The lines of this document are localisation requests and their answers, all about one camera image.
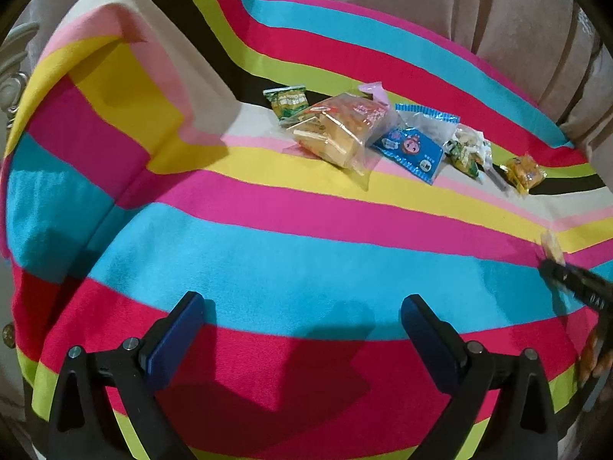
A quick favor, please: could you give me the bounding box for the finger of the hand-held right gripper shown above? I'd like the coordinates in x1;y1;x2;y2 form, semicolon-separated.
539;259;613;314

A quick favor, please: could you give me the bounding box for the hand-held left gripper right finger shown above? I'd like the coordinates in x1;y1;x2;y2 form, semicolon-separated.
401;294;559;460

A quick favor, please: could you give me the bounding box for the white ornate furniture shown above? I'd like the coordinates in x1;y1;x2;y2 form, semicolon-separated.
0;26;36;130

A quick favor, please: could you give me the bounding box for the blue snack packet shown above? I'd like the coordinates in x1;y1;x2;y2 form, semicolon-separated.
369;103;461;187

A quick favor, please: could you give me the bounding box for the pink snack packet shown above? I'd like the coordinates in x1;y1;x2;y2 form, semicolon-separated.
358;81;388;106

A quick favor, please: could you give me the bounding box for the green and white snack packet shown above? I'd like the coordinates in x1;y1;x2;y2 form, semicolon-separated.
443;123;494;179

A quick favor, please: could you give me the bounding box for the yellow snack packet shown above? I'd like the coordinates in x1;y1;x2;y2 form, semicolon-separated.
499;153;547;196

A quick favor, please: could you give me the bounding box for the person's right hand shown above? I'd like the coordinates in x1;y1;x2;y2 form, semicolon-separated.
579;327;613;385

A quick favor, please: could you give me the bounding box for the beige pleated curtain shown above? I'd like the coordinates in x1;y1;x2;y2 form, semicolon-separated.
19;0;613;154

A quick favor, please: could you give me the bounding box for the clear bag of bread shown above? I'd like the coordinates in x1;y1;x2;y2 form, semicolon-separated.
280;92;399;187

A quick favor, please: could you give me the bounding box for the small clear yellowish snack packet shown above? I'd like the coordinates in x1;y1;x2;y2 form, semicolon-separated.
540;230;567;265

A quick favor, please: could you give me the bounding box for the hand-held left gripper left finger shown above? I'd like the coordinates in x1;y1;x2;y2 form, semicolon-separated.
47;291;207;460

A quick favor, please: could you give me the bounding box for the striped colourful blanket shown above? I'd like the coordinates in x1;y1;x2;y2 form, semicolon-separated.
0;0;606;460

